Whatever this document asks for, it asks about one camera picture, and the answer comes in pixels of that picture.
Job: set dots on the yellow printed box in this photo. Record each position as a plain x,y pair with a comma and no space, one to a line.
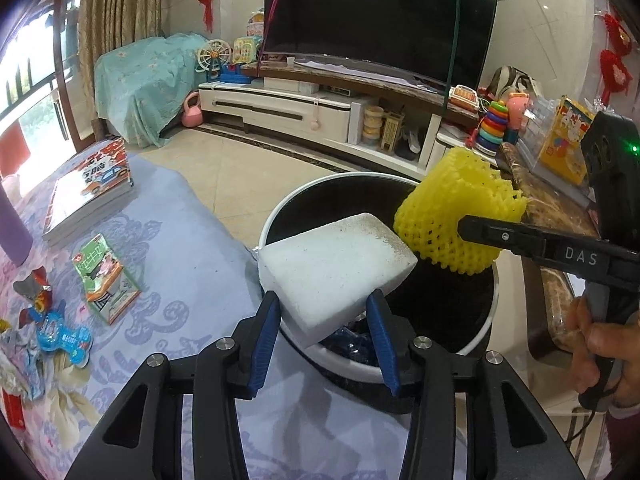
565,145

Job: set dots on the striped bag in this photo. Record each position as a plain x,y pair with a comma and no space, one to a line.
505,80

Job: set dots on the brown sliding glass door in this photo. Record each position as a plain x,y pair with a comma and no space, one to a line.
67,60

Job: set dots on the green printed carton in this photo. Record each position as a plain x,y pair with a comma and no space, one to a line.
102,275

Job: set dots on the purple bottle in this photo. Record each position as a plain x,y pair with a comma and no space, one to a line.
12,230

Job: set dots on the pink round hanging toy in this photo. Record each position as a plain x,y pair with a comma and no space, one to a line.
314,122

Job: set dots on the red hanging knot ornament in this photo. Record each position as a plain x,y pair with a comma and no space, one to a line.
205,0
614,70
617,32

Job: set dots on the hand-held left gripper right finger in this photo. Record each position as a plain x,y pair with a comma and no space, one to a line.
382,340

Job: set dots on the white slipper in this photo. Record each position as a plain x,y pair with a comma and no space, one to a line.
414,141

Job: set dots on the teal cloth-covered furniture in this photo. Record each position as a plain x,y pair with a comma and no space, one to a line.
145,85

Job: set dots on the stacked white yellow containers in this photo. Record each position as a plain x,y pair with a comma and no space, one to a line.
372,125

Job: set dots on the red packet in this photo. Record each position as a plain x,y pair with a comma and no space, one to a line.
12,407

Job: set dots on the white yellow toy box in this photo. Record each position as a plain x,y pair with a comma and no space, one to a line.
256,25

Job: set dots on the dark blue plastic bag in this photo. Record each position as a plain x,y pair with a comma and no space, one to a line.
350,347

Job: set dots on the white bin with black liner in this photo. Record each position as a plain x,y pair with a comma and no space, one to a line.
450,305

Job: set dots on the white foam block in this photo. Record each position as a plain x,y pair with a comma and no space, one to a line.
335,265

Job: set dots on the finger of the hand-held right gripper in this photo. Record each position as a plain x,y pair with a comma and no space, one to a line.
500,236

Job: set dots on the orange toy cash register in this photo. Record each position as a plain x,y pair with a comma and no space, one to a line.
462,96

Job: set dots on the clear plastic organiser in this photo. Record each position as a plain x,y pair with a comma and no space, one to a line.
535,125

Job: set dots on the white flat box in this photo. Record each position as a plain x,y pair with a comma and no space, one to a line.
287,86

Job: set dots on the stack of picture books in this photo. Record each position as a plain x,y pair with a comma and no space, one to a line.
85,190

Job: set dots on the person's right forearm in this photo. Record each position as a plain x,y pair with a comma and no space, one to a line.
627,425

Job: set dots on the crumpled red silver wrapper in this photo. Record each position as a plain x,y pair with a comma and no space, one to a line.
32,287

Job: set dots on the person's right hand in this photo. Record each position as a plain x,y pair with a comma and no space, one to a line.
600,342

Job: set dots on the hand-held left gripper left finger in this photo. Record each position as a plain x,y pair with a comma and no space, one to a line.
267,340

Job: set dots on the white television cabinet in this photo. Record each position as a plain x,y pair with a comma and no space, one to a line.
280,105

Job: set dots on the floral purple tablecloth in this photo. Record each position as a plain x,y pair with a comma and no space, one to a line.
190,270

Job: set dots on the crumpled clear plastic wrapper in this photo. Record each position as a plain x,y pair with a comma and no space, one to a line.
20,365

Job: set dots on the beige curtain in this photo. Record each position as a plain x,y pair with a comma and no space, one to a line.
120,5

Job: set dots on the yellow foam fruit net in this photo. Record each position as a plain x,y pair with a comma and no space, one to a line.
450,200

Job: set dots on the blue bone-shaped package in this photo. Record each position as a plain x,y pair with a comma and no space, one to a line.
65,337

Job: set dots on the brown marble side table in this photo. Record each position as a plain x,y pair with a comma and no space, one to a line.
550,210

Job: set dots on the black television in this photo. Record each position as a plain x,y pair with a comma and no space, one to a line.
375,10

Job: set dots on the ferris wheel toy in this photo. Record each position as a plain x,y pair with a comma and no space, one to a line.
214,57

